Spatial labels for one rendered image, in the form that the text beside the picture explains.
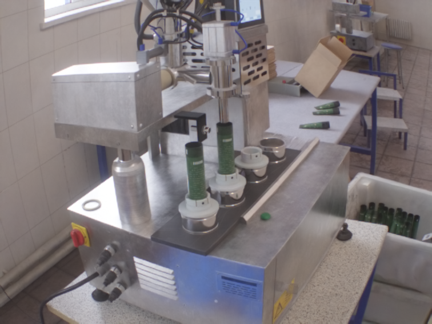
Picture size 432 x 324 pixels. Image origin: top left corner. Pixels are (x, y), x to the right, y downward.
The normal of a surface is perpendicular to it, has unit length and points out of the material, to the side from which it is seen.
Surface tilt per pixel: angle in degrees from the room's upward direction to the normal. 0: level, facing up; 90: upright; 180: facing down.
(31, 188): 90
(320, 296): 0
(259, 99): 90
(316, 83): 90
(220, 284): 90
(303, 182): 0
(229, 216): 0
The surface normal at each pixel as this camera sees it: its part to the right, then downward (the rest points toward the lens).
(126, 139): -0.48, 0.39
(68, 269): -0.05, -0.91
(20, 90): 0.88, 0.15
